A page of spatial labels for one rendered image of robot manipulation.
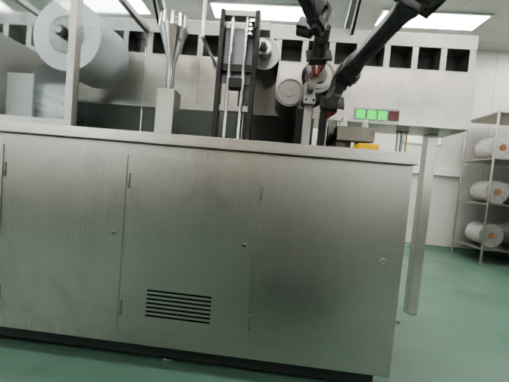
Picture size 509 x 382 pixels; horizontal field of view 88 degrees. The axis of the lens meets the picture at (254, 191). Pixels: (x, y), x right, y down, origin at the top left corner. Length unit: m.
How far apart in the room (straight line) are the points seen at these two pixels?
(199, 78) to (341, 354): 1.52
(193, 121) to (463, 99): 1.52
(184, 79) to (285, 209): 1.07
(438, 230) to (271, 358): 3.76
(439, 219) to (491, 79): 2.04
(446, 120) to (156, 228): 1.60
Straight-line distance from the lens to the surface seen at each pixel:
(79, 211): 1.19
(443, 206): 4.58
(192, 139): 0.97
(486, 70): 5.09
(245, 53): 1.20
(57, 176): 1.24
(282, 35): 1.75
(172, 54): 1.51
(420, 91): 1.81
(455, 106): 1.88
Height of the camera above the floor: 0.76
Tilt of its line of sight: 2 degrees down
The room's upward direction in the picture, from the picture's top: 5 degrees clockwise
